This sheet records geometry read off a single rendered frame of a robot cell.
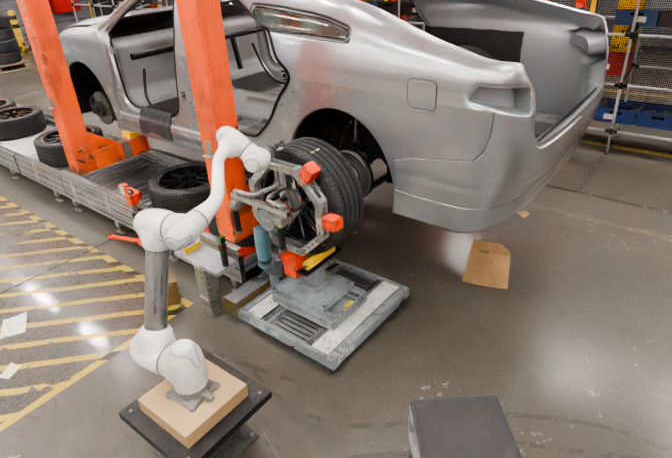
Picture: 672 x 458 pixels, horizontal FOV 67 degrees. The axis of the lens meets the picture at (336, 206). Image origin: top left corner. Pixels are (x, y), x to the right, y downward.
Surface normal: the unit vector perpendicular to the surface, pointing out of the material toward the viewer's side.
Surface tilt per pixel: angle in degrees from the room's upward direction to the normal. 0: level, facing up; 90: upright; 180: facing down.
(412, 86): 90
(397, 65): 80
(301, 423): 0
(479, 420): 0
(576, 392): 0
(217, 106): 90
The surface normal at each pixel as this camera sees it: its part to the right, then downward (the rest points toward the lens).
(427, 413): -0.05, -0.88
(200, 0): 0.79, 0.25
